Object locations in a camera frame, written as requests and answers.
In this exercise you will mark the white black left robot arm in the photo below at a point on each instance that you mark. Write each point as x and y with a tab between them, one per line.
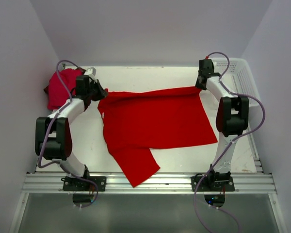
53	140

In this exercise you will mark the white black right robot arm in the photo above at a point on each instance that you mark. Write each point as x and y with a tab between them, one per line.
231	122

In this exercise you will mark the white plastic mesh basket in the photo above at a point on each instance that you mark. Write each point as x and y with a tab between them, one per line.
238	78

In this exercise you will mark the aluminium mounting rail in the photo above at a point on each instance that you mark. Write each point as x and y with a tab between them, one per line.
160	183

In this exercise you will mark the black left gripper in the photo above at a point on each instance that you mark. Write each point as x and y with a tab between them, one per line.
102	93

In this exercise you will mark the dark maroon folded t shirt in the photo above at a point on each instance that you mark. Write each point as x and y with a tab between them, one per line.
46	90

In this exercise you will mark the black left base bracket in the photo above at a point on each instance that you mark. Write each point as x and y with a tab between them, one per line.
84	184

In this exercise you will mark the crimson folded t shirt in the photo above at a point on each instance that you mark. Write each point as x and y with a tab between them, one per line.
54	104

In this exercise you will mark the bright red t shirt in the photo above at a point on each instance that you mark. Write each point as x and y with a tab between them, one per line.
135	123

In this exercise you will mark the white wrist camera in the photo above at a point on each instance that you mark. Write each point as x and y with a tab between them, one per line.
91	72
213	61

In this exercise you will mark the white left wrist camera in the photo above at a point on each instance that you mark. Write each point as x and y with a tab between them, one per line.
91	72

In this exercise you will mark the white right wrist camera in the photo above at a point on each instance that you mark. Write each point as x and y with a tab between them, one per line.
213	61

